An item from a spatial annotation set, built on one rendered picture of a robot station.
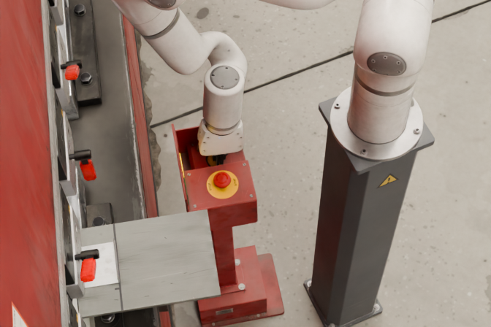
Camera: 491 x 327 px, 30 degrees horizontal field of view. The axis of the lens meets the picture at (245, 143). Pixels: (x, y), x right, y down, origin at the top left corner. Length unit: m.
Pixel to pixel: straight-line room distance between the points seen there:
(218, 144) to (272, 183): 0.92
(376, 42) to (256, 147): 1.55
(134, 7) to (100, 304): 0.55
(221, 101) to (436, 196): 1.24
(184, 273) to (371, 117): 0.47
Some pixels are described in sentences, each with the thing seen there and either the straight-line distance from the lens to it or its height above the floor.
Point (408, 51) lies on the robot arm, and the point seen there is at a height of 1.40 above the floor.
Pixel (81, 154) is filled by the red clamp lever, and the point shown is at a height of 1.17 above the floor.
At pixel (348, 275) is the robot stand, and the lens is 2.39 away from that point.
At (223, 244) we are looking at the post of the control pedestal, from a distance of 2.41.
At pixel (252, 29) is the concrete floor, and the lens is 3.29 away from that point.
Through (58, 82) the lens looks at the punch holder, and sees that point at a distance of 1.75.
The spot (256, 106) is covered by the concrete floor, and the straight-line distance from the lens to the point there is 3.10.
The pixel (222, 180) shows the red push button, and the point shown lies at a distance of 2.04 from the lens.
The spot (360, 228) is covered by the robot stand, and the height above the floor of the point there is 0.69.
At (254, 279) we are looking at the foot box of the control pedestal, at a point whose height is 0.12.
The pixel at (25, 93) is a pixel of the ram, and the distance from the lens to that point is 1.37.
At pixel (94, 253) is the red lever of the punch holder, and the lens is 1.58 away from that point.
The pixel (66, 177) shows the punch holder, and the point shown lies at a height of 1.19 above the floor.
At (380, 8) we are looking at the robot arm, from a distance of 1.54.
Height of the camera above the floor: 2.61
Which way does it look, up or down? 59 degrees down
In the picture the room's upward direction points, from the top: 3 degrees counter-clockwise
